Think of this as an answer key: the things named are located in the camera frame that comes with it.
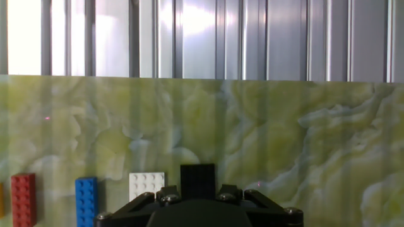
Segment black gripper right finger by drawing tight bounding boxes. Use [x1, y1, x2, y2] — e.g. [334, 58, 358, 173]
[216, 184, 304, 227]

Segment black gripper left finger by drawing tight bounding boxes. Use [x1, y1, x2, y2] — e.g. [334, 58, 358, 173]
[94, 185, 182, 227]

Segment black Lego plate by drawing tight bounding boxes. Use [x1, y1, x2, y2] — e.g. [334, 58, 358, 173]
[180, 163, 217, 200]

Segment white Lego plate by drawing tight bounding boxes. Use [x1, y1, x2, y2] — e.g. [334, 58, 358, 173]
[128, 172, 166, 202]

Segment long blue Lego brick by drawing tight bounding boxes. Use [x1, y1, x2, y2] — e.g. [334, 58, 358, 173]
[74, 177, 99, 227]

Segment long red Lego brick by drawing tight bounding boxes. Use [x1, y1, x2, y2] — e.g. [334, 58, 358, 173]
[11, 173, 37, 227]

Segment green marble pattern mat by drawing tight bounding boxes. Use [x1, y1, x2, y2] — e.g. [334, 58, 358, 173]
[0, 74, 404, 227]

